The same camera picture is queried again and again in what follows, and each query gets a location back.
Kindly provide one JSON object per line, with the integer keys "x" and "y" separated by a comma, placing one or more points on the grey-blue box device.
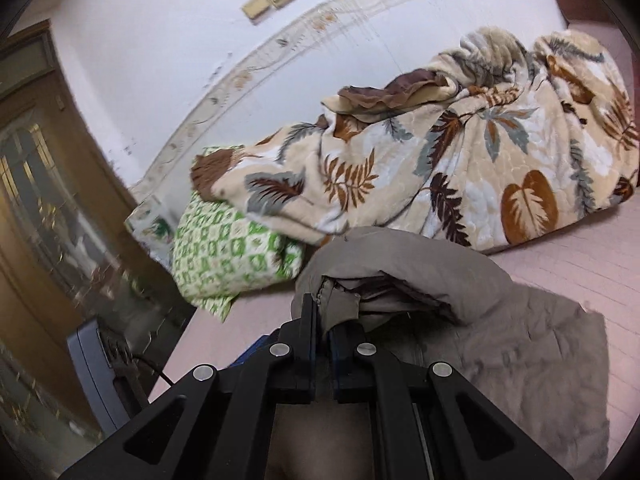
{"x": 90, "y": 375}

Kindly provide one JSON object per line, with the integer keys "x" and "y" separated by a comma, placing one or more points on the wooden glass door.
{"x": 50, "y": 210}

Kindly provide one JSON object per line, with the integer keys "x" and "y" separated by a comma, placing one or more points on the green checkered pillow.
{"x": 225, "y": 255}

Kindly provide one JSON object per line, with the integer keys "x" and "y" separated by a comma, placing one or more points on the bed with pink quilted cover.
{"x": 575, "y": 260}

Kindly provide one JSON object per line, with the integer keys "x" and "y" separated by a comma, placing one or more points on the grey quilted hooded jacket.
{"x": 500, "y": 340}

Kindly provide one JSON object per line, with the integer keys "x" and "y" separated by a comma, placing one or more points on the beige leaf-print blanket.
{"x": 425, "y": 160}

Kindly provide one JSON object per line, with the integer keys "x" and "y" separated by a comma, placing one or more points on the floral patterned sheet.
{"x": 150, "y": 225}

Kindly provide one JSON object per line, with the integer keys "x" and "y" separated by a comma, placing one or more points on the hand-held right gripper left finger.
{"x": 305, "y": 345}

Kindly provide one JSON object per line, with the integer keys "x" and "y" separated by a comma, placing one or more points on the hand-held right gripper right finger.
{"x": 345, "y": 355}

